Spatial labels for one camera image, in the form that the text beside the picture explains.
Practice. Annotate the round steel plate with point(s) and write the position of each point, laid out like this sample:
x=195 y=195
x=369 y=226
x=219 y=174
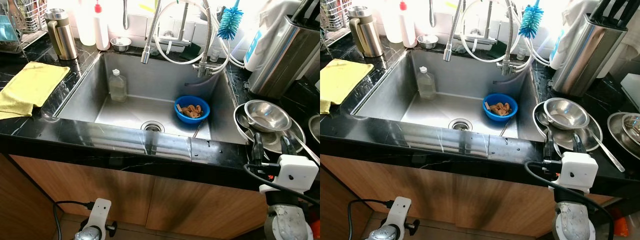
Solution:
x=272 y=142
x=567 y=141

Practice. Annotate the small steel bowl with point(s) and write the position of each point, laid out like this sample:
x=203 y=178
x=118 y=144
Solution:
x=567 y=114
x=267 y=115

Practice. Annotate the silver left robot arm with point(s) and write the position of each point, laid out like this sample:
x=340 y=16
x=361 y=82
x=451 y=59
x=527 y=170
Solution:
x=385 y=235
x=92 y=235

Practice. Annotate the long steel spoon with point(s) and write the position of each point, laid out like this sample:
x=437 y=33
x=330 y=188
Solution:
x=305 y=150
x=607 y=150

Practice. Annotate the steel cutlery piece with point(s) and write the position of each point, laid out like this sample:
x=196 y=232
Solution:
x=542 y=120
x=243 y=121

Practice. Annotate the large steel basin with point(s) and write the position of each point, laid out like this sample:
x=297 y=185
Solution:
x=315 y=127
x=627 y=135

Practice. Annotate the wooden cabinet door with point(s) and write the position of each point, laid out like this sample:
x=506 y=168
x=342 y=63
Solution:
x=210 y=210
x=85 y=195
x=510 y=210
x=400 y=195

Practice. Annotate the blue plastic bowl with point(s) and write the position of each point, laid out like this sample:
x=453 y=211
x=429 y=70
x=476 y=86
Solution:
x=500 y=119
x=192 y=121

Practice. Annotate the brown food pieces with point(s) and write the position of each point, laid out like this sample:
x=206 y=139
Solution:
x=500 y=108
x=192 y=111

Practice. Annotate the white ribbed appliance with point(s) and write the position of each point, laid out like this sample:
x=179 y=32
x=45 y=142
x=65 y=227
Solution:
x=631 y=90

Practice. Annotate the wooden side panel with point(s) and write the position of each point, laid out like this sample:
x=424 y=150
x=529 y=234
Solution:
x=20 y=205
x=332 y=210

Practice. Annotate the white water filter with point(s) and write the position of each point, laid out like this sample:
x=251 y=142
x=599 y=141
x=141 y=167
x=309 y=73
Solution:
x=557 y=50
x=250 y=60

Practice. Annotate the yellow cleaning cloth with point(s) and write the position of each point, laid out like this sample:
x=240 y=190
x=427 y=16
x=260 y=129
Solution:
x=342 y=80
x=30 y=87

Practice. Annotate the orange plastic item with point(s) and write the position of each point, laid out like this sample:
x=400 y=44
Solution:
x=315 y=229
x=625 y=222

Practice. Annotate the steel knife block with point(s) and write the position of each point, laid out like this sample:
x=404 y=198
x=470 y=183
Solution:
x=282 y=55
x=585 y=55

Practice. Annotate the steel pull-out faucet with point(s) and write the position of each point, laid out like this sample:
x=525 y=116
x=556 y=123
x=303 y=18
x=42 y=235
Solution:
x=205 y=50
x=510 y=50

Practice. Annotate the stainless steel sink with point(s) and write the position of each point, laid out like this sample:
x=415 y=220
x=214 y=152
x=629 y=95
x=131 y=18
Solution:
x=465 y=80
x=150 y=80

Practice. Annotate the blue bottle brush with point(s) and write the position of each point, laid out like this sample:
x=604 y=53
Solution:
x=230 y=24
x=531 y=22

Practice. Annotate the steel thermos jug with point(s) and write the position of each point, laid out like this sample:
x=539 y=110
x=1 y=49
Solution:
x=62 y=35
x=366 y=32

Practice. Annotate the metal dish rack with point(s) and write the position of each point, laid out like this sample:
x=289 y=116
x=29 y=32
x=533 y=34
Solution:
x=332 y=15
x=20 y=20

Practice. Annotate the clear plastic bottle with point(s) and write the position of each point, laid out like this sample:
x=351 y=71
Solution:
x=426 y=85
x=118 y=87

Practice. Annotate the white plastic bottle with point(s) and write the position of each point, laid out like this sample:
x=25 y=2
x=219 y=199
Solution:
x=86 y=30
x=392 y=25

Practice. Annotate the white red-capped squeeze bottle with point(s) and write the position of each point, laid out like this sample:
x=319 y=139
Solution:
x=407 y=27
x=101 y=30

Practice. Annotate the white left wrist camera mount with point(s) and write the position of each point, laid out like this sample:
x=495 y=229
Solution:
x=97 y=212
x=400 y=210

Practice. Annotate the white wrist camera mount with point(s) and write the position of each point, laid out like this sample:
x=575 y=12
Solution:
x=575 y=172
x=295 y=172
x=400 y=210
x=97 y=212

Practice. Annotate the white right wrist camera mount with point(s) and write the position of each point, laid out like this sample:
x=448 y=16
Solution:
x=575 y=172
x=295 y=172

